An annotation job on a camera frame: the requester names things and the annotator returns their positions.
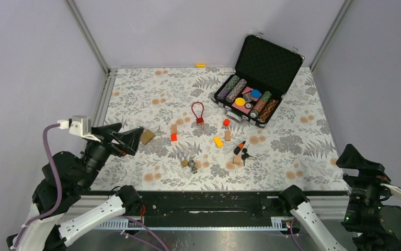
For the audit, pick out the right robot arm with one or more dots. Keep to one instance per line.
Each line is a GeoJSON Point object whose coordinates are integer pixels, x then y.
{"type": "Point", "coordinates": [378, 225]}

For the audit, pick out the yellow rectangular block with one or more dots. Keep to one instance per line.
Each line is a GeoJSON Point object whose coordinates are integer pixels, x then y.
{"type": "Point", "coordinates": [218, 142]}

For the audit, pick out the red cube block left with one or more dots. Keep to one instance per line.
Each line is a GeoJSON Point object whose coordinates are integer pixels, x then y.
{"type": "Point", "coordinates": [173, 137]}

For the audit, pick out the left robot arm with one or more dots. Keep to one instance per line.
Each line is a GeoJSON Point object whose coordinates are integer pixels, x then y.
{"type": "Point", "coordinates": [66, 178]}

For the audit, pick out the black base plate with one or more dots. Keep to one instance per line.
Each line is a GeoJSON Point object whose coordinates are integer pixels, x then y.
{"type": "Point", "coordinates": [211, 209]}

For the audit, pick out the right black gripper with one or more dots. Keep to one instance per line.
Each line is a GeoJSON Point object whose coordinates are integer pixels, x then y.
{"type": "Point", "coordinates": [371, 171]}

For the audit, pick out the tan block near keys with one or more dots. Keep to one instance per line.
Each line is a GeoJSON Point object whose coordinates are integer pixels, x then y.
{"type": "Point", "coordinates": [237, 160]}

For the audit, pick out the black poker chip case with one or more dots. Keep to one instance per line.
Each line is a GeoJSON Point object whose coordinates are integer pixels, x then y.
{"type": "Point", "coordinates": [263, 74]}

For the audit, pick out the tan wooden block far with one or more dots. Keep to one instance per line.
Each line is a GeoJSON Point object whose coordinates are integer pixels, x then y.
{"type": "Point", "coordinates": [174, 129]}

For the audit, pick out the large brass padlock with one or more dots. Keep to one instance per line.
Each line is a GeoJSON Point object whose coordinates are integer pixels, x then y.
{"type": "Point", "coordinates": [147, 136]}

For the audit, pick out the red cube block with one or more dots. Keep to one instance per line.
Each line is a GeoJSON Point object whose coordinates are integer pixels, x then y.
{"type": "Point", "coordinates": [226, 122]}
{"type": "Point", "coordinates": [173, 137]}

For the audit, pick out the red cable padlock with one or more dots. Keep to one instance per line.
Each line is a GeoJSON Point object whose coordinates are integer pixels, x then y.
{"type": "Point", "coordinates": [197, 109]}

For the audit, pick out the tan wooden block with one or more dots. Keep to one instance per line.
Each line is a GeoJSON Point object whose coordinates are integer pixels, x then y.
{"type": "Point", "coordinates": [174, 129]}
{"type": "Point", "coordinates": [227, 136]}

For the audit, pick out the orange black padlock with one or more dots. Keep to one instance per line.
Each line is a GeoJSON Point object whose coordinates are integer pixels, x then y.
{"type": "Point", "coordinates": [239, 148]}

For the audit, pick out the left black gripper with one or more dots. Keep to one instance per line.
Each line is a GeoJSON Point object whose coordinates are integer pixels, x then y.
{"type": "Point", "coordinates": [129, 139]}

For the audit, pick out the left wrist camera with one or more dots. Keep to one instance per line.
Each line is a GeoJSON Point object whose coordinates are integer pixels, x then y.
{"type": "Point", "coordinates": [79, 126]}

